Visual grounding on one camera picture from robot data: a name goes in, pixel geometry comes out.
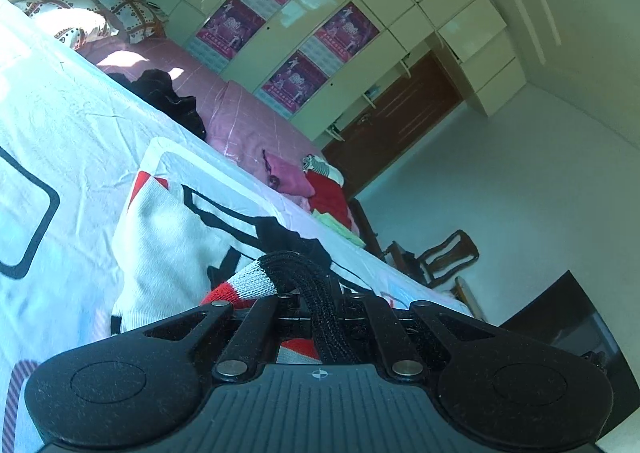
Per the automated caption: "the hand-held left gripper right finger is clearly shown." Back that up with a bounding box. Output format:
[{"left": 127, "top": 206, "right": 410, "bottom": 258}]
[{"left": 345, "top": 294, "right": 501, "bottom": 380}]

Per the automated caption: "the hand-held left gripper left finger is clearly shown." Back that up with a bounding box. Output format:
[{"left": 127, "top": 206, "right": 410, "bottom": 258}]
[{"left": 142, "top": 295, "right": 303, "bottom": 381}]

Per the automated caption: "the striped knit sweater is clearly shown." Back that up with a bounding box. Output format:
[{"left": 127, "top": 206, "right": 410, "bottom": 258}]
[{"left": 110, "top": 170, "right": 396, "bottom": 366}]

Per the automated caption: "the wooden chair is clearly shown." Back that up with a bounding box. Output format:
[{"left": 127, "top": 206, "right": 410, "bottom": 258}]
[{"left": 385, "top": 229, "right": 481, "bottom": 289}]

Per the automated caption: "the green folded cloth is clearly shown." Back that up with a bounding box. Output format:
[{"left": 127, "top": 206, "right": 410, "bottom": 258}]
[{"left": 314, "top": 210, "right": 367, "bottom": 248}]

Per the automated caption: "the red garment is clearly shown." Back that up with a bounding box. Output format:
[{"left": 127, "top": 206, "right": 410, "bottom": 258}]
[{"left": 304, "top": 168, "right": 351, "bottom": 229}]

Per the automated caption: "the pink garment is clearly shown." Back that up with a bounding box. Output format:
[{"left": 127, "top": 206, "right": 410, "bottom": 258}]
[{"left": 262, "top": 150, "right": 316, "bottom": 196}]

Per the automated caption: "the black television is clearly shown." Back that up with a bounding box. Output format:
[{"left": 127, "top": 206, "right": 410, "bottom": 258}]
[{"left": 497, "top": 270, "right": 618, "bottom": 369}]

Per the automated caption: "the small striped garment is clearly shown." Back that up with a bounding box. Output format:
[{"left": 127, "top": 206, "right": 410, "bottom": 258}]
[{"left": 300, "top": 154, "right": 346, "bottom": 184}]

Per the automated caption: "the brown wooden door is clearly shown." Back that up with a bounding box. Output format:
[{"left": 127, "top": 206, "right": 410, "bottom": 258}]
[{"left": 322, "top": 50, "right": 463, "bottom": 199}]

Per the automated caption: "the pink bed sheet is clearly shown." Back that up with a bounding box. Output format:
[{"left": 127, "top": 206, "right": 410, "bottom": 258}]
[{"left": 75, "top": 38, "right": 368, "bottom": 249}]

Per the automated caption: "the black garment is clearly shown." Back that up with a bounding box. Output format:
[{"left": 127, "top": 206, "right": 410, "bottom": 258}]
[{"left": 122, "top": 68, "right": 208, "bottom": 141}]

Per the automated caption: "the brown grid pillow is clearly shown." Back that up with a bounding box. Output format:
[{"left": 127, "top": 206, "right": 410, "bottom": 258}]
[{"left": 96, "top": 0, "right": 168, "bottom": 45}]

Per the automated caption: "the white red patterned pillow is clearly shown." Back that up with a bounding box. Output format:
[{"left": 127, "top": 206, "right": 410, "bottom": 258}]
[{"left": 14, "top": 0, "right": 118, "bottom": 50}]

